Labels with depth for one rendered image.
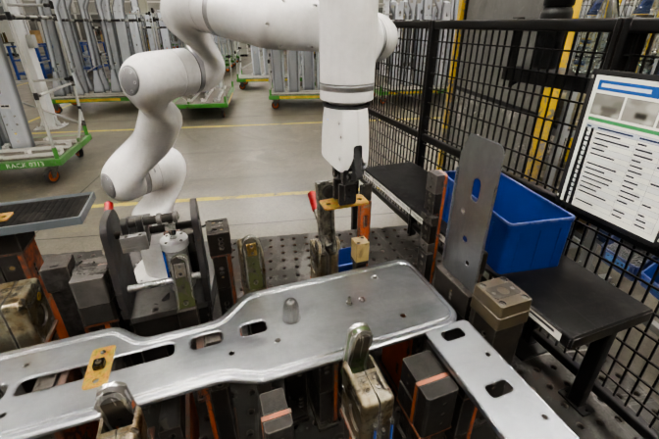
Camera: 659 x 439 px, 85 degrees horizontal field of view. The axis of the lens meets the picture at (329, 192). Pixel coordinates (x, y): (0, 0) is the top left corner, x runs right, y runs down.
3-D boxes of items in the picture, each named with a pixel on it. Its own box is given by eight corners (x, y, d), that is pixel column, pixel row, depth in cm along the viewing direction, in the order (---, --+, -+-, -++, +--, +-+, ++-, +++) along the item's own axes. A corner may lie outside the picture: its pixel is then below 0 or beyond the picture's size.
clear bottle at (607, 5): (588, 75, 83) (618, -25, 74) (563, 72, 88) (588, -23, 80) (608, 73, 85) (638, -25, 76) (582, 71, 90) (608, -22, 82)
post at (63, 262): (93, 404, 88) (36, 269, 71) (97, 386, 92) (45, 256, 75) (116, 397, 89) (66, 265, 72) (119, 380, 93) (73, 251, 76)
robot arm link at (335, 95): (312, 79, 58) (312, 98, 60) (330, 87, 51) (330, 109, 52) (359, 76, 61) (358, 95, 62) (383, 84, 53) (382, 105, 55)
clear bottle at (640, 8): (634, 81, 74) (674, -32, 66) (603, 77, 80) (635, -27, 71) (655, 79, 76) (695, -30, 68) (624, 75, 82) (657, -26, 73)
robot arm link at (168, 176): (126, 225, 113) (107, 155, 101) (177, 201, 126) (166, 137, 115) (148, 239, 107) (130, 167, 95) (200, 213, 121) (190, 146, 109)
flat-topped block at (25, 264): (30, 387, 92) (-48, 236, 73) (41, 362, 98) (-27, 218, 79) (76, 375, 95) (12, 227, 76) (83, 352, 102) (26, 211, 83)
